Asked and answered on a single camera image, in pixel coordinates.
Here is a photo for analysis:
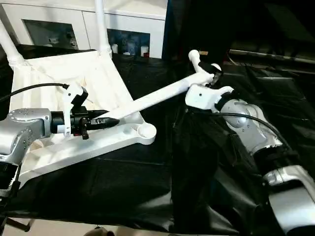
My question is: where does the white glass-door cabinet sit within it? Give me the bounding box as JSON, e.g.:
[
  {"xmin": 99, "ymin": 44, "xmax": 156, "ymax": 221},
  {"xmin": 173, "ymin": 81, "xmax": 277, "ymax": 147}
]
[{"xmin": 0, "ymin": 0, "xmax": 168, "ymax": 59}]

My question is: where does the black mat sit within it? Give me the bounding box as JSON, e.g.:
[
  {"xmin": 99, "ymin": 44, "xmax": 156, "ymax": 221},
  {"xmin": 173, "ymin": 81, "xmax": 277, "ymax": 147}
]
[{"xmin": 0, "ymin": 44, "xmax": 315, "ymax": 234}]

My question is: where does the dark round robot part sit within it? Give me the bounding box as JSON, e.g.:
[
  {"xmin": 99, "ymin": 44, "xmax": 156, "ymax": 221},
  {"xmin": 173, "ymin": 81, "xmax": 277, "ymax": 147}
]
[{"xmin": 86, "ymin": 226, "xmax": 114, "ymax": 236}]

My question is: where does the white plastic table top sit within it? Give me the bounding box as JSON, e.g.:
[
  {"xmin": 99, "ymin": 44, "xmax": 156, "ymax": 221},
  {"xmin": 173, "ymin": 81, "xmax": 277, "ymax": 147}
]
[{"xmin": 9, "ymin": 49, "xmax": 157, "ymax": 185}]

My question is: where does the black metal rail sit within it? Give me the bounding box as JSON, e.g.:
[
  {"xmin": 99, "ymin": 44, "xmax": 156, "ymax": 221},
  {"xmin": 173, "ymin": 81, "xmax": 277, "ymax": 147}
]
[{"xmin": 229, "ymin": 48, "xmax": 315, "ymax": 63}]

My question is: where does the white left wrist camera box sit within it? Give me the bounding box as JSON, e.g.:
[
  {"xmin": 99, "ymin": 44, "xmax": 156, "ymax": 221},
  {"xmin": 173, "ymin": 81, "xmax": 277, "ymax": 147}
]
[{"xmin": 61, "ymin": 84, "xmax": 89, "ymax": 137}]

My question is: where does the black stand leg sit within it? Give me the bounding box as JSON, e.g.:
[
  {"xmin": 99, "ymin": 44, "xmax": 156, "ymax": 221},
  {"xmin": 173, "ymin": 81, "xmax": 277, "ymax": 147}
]
[{"xmin": 0, "ymin": 216, "xmax": 31, "ymax": 233}]

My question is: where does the white plastic table leg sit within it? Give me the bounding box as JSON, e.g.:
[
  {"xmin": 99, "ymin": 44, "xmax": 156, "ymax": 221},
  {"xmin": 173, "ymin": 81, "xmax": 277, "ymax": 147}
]
[
  {"xmin": 0, "ymin": 20, "xmax": 26, "ymax": 67},
  {"xmin": 95, "ymin": 0, "xmax": 113, "ymax": 57},
  {"xmin": 189, "ymin": 49, "xmax": 203, "ymax": 75},
  {"xmin": 104, "ymin": 70, "xmax": 218, "ymax": 124}
]

